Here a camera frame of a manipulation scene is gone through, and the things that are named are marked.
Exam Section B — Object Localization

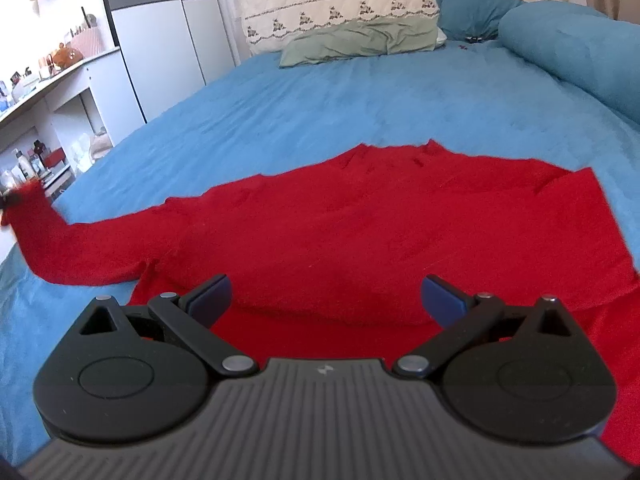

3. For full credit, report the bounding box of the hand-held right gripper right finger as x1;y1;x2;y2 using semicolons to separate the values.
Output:
392;274;577;379

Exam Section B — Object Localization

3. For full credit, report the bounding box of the white and grey wardrobe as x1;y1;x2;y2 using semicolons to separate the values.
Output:
95;0;239;124

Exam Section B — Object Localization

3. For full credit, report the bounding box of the white desk with shelves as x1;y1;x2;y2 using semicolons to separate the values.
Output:
0;45;149;197

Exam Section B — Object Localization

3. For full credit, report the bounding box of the green pillow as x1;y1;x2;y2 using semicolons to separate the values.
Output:
278;17;442;68

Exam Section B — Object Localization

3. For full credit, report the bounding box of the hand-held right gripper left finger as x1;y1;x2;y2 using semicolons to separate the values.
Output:
79;274;259;377

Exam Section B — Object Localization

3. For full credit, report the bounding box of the blue pillow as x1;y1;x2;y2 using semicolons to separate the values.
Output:
431;0;524;41

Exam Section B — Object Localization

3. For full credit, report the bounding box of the pink storage box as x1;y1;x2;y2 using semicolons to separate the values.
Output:
70;27;107;57

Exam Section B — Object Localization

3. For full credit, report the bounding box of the blue bed sheet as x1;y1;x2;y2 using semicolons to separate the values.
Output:
0;40;640;467

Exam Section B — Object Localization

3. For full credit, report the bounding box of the brown plush toy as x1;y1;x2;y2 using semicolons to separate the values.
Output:
52;42;84;69

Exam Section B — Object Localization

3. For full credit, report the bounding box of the red knit sweater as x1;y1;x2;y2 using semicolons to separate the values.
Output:
0;140;640;468

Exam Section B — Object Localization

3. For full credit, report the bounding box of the rolled blue blanket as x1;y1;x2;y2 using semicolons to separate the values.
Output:
497;0;640;127

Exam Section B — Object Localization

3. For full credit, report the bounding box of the cream embroidered pillow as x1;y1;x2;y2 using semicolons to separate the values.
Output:
241;0;442;56

